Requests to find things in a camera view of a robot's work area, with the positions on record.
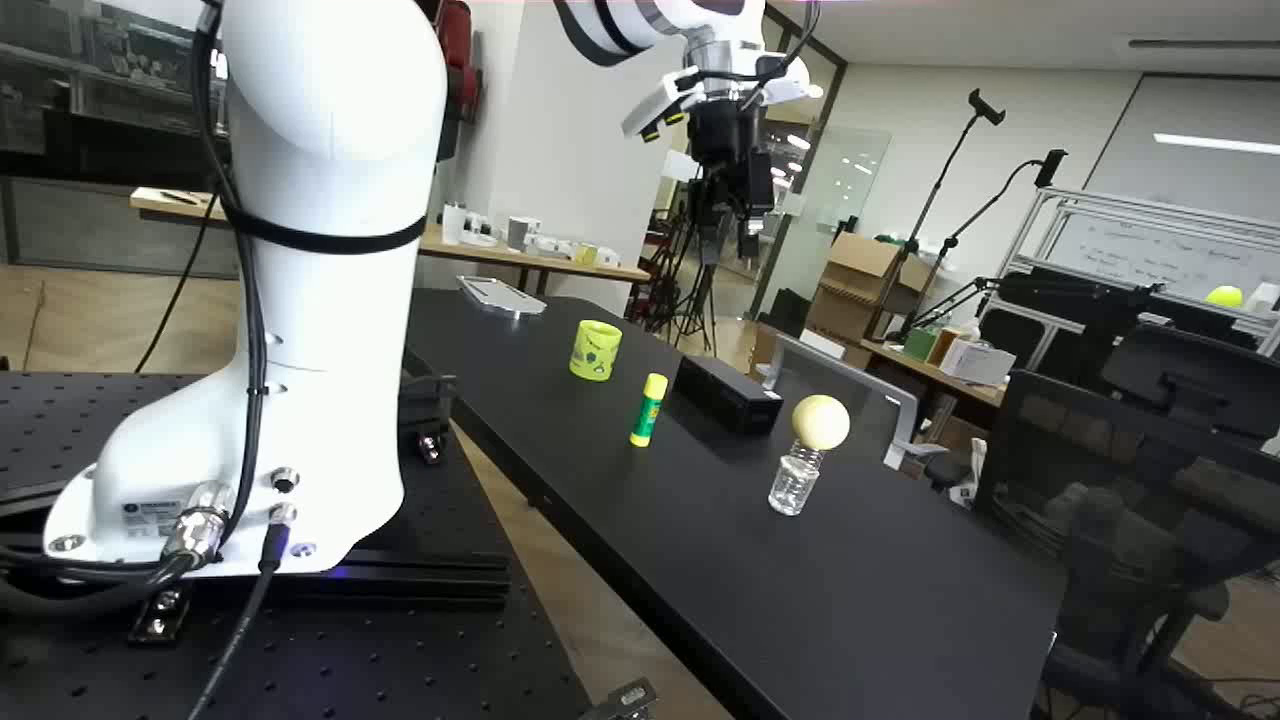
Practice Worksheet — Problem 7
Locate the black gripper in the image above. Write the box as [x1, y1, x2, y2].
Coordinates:
[689, 99, 773, 216]

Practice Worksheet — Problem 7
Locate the green and yellow bottle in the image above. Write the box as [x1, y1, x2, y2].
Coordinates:
[630, 374, 668, 450]

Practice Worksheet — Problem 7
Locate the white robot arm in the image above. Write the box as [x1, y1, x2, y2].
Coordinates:
[39, 0, 447, 581]

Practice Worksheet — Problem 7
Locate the yellow-green mug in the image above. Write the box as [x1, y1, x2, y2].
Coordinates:
[569, 320, 625, 384]

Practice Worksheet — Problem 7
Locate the cardboard box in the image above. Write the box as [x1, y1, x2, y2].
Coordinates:
[810, 231, 930, 343]

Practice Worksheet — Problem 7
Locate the wooden desk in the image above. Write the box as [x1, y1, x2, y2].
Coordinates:
[128, 188, 650, 295]

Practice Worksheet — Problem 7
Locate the black rectangular box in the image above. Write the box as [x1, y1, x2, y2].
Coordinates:
[678, 356, 779, 438]

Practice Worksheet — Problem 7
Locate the silver metal mounting plate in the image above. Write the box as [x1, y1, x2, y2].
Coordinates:
[462, 277, 543, 318]

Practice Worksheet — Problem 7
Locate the clear glass with yellow ball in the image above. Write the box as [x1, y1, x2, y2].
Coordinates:
[767, 393, 854, 515]

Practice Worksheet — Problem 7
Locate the black tripod stand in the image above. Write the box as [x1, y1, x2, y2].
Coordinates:
[872, 84, 1074, 343]

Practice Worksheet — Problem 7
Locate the black office chair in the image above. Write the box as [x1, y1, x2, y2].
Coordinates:
[976, 326, 1280, 720]

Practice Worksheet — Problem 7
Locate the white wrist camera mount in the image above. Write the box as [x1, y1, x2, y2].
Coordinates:
[622, 39, 823, 141]

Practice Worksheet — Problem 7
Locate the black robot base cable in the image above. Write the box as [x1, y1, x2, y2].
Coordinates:
[0, 0, 301, 720]

